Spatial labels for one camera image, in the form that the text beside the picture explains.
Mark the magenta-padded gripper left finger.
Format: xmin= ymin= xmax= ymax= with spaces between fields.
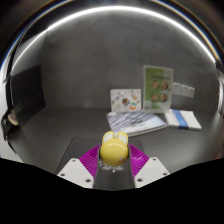
xmin=55 ymin=144 xmax=102 ymax=190

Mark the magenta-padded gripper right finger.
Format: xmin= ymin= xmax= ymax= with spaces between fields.
xmin=127 ymin=143 xmax=171 ymax=189

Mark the yellow rabbit-shaped computer mouse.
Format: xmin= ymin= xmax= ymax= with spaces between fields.
xmin=99 ymin=130 xmax=130 ymax=168

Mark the black mouse pad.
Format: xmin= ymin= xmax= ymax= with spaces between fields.
xmin=54 ymin=136 xmax=145 ymax=191

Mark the grey striped book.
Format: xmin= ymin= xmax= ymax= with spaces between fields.
xmin=105 ymin=110 xmax=168 ymax=138

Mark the white book with blue band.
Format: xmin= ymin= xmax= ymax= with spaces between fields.
xmin=164 ymin=108 xmax=203 ymax=131

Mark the white card with colourful stickers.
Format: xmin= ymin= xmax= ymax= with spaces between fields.
xmin=109 ymin=88 xmax=142 ymax=113

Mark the green printed poster sheet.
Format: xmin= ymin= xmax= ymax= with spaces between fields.
xmin=142 ymin=64 xmax=175 ymax=113

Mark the row of white wall sockets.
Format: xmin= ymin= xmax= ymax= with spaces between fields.
xmin=172 ymin=82 xmax=196 ymax=99

